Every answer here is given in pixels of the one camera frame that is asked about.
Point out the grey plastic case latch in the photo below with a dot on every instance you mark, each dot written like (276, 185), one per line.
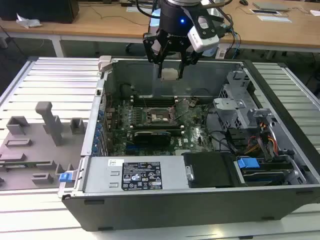
(104, 63)

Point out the hard disk in blue carrier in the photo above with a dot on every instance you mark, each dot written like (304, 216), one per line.
(247, 163)

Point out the blue expansion slot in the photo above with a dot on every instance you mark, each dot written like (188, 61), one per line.
(132, 149)

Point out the green RAM stick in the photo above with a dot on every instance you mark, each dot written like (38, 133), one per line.
(25, 163)

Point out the grey metal disk bay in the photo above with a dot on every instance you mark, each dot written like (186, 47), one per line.
(228, 105)

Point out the green motherboard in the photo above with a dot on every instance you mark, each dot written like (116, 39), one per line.
(197, 135)

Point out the black computer mouse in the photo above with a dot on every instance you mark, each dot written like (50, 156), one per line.
(243, 2)

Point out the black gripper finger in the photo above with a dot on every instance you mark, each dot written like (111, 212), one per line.
(191, 58)
(150, 50)

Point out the grey parts rack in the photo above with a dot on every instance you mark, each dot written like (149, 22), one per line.
(37, 160)

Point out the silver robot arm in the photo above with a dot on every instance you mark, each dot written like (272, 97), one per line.
(183, 2)

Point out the silver CPU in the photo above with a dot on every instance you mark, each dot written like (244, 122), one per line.
(170, 73)

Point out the small white barcode sticker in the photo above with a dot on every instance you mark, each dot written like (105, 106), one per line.
(115, 162)

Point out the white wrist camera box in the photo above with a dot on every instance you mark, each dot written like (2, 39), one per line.
(200, 40)

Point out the blue plastic latch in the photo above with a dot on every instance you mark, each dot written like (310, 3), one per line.
(63, 177)

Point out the wooden desk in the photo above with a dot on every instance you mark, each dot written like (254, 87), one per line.
(100, 25)

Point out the black graphics card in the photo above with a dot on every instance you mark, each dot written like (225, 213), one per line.
(152, 138)

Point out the silver power supply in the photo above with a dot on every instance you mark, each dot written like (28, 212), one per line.
(100, 180)

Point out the grey laptop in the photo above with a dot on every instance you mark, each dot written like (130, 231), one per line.
(272, 6)

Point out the black power supply label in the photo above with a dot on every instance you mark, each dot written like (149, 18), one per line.
(142, 175)

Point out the pale blue paper sheet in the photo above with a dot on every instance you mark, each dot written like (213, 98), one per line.
(137, 10)

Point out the metal CPU socket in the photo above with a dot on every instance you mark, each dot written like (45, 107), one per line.
(160, 119)

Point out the crumpled white paper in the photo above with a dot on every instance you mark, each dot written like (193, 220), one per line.
(28, 22)

